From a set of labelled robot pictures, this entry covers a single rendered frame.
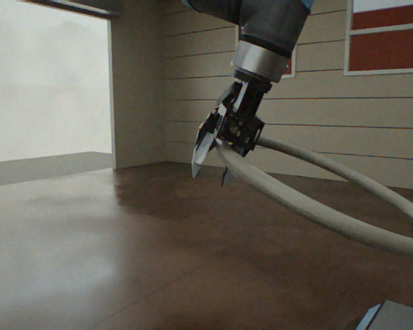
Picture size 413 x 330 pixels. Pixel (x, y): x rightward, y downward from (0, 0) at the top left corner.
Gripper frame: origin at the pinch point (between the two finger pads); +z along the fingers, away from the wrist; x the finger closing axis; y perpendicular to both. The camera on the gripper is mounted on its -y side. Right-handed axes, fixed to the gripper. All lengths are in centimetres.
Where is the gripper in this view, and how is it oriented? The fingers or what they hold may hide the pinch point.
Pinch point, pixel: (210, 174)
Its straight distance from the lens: 72.0
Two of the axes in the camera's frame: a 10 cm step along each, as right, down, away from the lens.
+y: 1.2, 3.5, -9.3
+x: 9.3, 3.0, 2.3
